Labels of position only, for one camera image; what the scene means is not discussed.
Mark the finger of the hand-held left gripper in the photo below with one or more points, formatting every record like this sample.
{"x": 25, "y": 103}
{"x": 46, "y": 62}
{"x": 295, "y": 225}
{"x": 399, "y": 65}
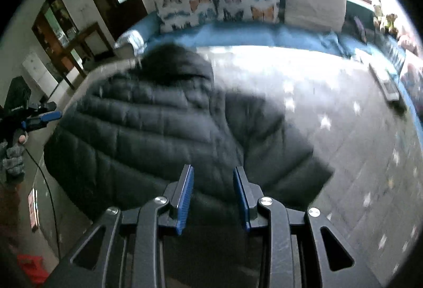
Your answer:
{"x": 44, "y": 119}
{"x": 44, "y": 106}

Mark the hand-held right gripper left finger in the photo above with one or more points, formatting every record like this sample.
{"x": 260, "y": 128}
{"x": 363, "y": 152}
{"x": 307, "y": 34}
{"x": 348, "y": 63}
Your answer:
{"x": 185, "y": 198}

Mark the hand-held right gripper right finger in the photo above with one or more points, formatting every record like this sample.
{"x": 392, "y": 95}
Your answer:
{"x": 241, "y": 198}

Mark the black puffer jacket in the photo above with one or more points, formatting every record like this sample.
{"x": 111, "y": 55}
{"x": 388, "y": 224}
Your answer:
{"x": 148, "y": 122}

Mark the person's left hand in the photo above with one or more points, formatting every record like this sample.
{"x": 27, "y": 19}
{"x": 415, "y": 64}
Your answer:
{"x": 15, "y": 155}

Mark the white cabinet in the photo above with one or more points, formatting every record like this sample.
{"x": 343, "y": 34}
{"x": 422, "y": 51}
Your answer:
{"x": 39, "y": 74}

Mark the wooden bookshelf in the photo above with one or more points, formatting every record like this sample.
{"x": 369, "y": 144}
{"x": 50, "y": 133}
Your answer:
{"x": 54, "y": 30}

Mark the wooden side table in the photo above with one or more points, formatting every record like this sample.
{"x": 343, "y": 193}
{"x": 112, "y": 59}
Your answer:
{"x": 89, "y": 36}

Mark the grey quilted bedspread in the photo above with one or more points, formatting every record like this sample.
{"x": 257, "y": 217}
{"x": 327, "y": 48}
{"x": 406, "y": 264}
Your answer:
{"x": 330, "y": 129}

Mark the red plastic stool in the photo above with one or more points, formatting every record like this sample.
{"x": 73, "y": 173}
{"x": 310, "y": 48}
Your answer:
{"x": 31, "y": 269}

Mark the blue bed sheet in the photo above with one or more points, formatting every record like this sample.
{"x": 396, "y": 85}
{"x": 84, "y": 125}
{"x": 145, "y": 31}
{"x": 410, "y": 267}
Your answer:
{"x": 251, "y": 35}

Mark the grey remote control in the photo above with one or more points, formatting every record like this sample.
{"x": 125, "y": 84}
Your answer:
{"x": 385, "y": 81}

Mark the white pillow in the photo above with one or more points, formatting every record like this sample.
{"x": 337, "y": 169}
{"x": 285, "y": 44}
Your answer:
{"x": 314, "y": 5}

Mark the pink plush toy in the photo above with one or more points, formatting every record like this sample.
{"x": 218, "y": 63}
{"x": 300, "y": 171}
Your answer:
{"x": 408, "y": 41}

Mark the yellow green plush toy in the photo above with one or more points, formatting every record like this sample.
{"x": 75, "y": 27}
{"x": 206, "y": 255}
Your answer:
{"x": 385, "y": 18}

